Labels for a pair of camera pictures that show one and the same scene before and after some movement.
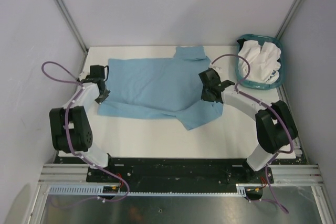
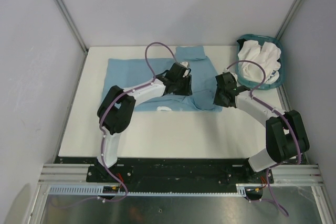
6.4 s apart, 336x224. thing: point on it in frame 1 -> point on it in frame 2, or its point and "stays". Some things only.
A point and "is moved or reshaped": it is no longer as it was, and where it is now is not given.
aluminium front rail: [301, 174] stays
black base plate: [179, 171] stays
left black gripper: [100, 100] -> [187, 91]
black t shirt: [241, 42] stays
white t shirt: [263, 60] stays
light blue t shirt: [167, 87] is moved or reshaped
